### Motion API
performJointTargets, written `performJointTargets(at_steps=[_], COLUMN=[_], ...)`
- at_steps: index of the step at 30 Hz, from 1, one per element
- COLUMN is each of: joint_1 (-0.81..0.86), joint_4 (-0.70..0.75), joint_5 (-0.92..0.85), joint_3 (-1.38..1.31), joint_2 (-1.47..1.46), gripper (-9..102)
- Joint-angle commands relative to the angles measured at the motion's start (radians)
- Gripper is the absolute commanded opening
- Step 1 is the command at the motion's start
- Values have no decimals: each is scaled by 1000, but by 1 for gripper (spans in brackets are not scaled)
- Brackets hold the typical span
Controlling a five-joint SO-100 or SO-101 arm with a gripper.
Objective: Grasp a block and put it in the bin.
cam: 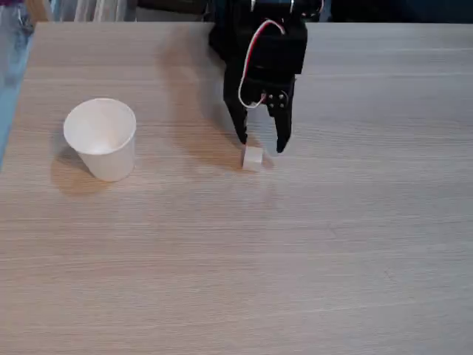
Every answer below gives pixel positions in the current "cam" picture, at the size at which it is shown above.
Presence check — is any pale fabric curtain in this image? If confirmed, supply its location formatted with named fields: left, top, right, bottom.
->
left=55, top=0, right=138, bottom=23

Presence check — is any person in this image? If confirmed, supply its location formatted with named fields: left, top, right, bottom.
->
left=0, top=0, right=36, bottom=88

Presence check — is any white paper cup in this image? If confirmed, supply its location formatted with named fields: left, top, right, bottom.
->
left=63, top=97, right=137, bottom=183

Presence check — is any red and white gripper cable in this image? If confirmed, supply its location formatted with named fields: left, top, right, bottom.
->
left=237, top=18, right=288, bottom=109

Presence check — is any small white cube block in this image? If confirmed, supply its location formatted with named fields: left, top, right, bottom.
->
left=242, top=145, right=267, bottom=172

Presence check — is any red and white arm cable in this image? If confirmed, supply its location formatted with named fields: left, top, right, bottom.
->
left=301, top=0, right=325, bottom=18

